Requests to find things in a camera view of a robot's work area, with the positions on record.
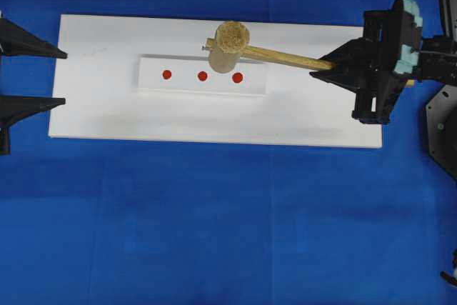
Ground white paper strip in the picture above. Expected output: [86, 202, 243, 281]
[136, 54, 268, 97]

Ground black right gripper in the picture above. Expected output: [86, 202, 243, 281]
[310, 0, 423, 125]

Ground blue table mat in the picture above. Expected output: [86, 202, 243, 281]
[1, 0, 456, 304]

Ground white foam board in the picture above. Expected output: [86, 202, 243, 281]
[49, 14, 383, 149]

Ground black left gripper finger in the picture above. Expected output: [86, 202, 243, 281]
[1, 96, 66, 155]
[1, 17, 68, 59]

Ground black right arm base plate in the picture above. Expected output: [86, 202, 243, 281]
[426, 85, 457, 180]

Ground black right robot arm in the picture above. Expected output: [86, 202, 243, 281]
[310, 0, 456, 125]

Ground wooden mallet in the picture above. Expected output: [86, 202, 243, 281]
[201, 21, 416, 87]

